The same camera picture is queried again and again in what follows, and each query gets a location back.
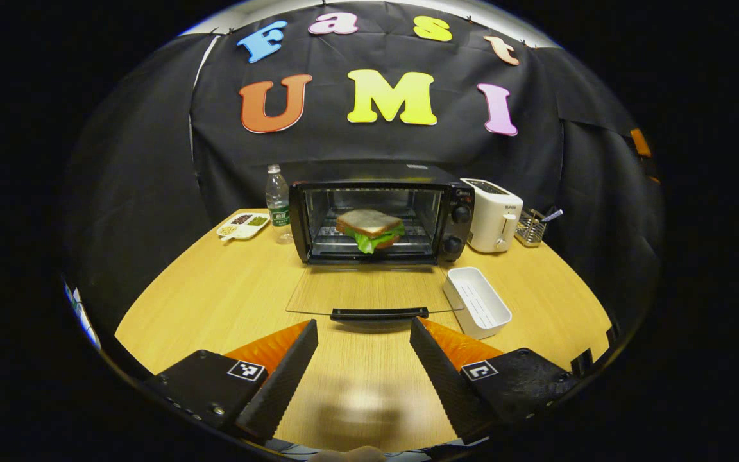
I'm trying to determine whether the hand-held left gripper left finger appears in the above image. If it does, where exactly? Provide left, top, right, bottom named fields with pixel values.
left=144, top=319, right=319, bottom=443

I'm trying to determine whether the metal wire basket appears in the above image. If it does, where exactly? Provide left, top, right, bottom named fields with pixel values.
left=514, top=209, right=548, bottom=248

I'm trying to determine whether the lettuce sandwich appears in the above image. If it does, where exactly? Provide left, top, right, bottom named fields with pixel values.
left=336, top=208, right=407, bottom=255

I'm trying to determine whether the row of black cloth clips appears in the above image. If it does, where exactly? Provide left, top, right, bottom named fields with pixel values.
left=212, top=13, right=529, bottom=49

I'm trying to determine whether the white toaster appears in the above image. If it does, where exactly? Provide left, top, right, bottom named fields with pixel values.
left=460, top=178, right=524, bottom=253

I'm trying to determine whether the black electric oven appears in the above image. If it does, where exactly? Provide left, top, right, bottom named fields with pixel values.
left=286, top=162, right=476, bottom=321

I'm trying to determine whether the white object with blue labels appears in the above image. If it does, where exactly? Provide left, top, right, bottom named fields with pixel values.
left=64, top=280, right=102, bottom=350

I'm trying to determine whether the white rectangular dish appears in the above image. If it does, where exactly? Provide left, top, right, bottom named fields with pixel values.
left=442, top=266, right=513, bottom=340

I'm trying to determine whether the white divided snack dish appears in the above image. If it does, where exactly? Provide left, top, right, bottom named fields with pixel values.
left=216, top=212, right=271, bottom=242

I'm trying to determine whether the clear plastic water bottle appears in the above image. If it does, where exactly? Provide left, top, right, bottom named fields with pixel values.
left=265, top=164, right=293, bottom=245

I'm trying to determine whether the black table clamp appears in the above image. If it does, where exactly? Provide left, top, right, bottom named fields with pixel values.
left=570, top=348, right=595, bottom=377

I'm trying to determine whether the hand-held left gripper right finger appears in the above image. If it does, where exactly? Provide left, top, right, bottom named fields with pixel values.
left=409, top=316, right=581, bottom=445

